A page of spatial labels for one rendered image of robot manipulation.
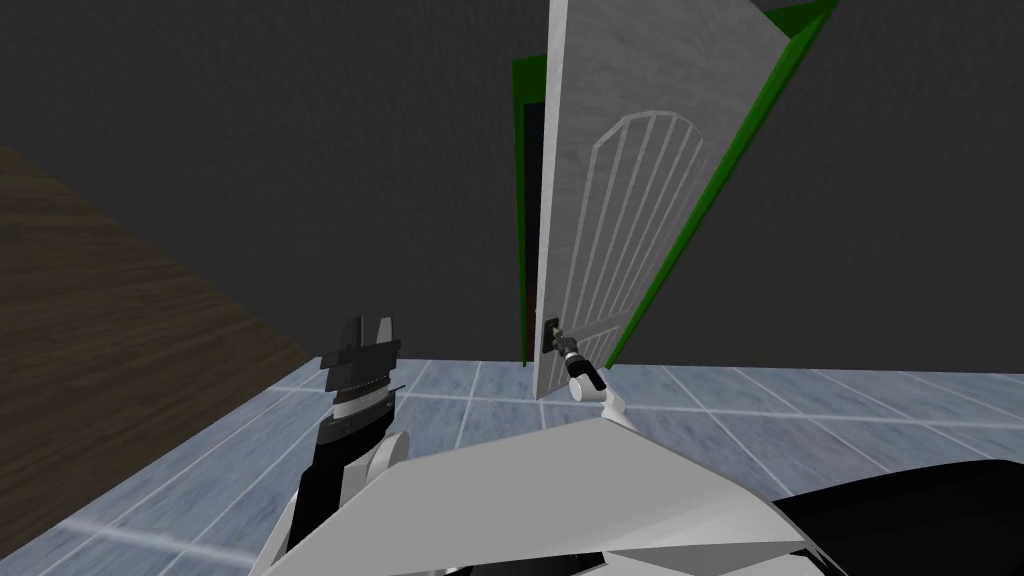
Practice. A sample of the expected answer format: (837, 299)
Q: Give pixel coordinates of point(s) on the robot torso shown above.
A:
(560, 500)

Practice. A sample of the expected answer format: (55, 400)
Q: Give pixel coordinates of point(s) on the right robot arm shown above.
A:
(920, 520)

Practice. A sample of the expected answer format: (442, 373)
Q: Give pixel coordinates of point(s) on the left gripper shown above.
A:
(362, 370)

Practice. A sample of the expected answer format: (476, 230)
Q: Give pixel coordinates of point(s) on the grey door leaf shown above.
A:
(640, 80)

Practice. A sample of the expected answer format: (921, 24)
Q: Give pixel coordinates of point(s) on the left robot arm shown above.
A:
(340, 456)

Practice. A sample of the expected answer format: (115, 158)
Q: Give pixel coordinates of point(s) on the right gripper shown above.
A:
(567, 345)

